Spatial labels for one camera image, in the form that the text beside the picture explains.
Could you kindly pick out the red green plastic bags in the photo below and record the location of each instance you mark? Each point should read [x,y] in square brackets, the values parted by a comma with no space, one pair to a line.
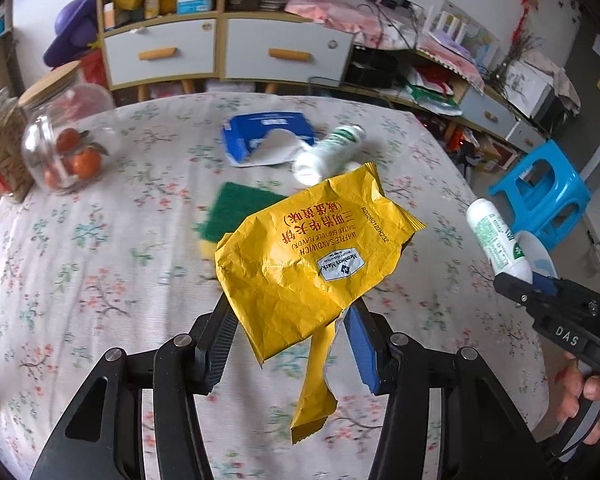
[432,90]

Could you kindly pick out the white green plastic bottle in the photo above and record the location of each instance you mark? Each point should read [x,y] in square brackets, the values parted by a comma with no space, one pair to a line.
[495,240]
[330,150]

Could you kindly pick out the pink cloth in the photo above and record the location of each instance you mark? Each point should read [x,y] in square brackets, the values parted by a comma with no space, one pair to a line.
[330,12]

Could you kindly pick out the glass jar with wooden lid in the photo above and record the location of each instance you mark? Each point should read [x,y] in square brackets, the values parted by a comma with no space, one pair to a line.
[40,145]

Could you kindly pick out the dried twigs in vase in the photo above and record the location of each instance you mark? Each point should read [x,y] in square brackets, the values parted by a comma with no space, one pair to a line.
[515,60]

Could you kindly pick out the low wooden cabinet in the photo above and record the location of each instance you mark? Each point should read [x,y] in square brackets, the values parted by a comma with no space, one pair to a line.
[485,110]

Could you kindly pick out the torn blue white packet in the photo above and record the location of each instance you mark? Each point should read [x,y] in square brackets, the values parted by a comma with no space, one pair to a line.
[265,125]

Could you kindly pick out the white cardboard box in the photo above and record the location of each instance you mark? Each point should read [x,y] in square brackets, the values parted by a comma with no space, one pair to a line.
[527,87]

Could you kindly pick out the blue plastic stool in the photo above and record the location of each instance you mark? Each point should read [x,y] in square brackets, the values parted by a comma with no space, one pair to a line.
[545,175]

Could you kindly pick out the mandarin orange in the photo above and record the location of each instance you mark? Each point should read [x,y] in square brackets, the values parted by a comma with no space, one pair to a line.
[87,164]
[55,176]
[67,140]

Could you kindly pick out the small white orange bottle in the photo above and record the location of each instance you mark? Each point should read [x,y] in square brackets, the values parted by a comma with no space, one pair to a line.
[109,17]

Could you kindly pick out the yellow snack wrapper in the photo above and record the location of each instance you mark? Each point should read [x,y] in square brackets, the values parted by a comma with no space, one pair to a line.
[300,270]

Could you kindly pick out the white rack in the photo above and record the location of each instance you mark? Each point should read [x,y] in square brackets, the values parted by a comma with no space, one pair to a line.
[450,22]

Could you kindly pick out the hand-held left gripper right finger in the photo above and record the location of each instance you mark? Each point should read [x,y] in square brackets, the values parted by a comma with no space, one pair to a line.
[362,350]

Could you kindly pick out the green yellow sponge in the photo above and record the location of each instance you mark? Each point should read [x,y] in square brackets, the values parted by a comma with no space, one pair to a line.
[230,210]

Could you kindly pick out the purple hat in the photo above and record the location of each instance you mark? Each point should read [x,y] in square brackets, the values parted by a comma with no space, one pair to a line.
[67,30]

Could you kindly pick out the white blue trash bin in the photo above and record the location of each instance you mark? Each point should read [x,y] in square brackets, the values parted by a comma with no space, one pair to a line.
[535,252]

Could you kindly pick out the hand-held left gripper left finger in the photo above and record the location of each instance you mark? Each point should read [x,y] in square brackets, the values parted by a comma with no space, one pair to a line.
[220,345]

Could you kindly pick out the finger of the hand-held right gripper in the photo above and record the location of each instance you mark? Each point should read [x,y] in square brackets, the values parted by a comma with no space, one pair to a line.
[546,284]
[515,290]

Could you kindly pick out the yellow container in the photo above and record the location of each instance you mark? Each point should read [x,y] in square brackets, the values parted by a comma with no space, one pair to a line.
[127,2]

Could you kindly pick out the person's right hand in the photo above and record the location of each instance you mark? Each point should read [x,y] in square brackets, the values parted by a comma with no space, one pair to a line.
[567,390]

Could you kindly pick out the wooden shelf cabinet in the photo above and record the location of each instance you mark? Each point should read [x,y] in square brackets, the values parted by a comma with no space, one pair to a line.
[220,15]

